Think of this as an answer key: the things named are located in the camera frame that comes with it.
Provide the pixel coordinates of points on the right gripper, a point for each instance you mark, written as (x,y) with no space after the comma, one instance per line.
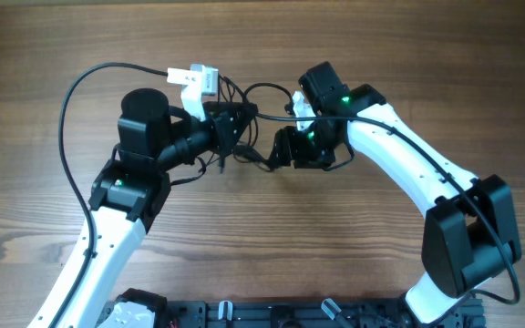
(287,141)

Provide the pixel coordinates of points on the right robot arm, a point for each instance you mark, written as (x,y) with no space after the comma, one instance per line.
(470,234)

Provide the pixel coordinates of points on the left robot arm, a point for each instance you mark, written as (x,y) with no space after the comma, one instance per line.
(129,193)

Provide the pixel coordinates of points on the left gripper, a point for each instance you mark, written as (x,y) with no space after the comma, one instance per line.
(226,133)

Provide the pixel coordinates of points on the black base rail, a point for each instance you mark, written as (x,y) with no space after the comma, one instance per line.
(365,313)

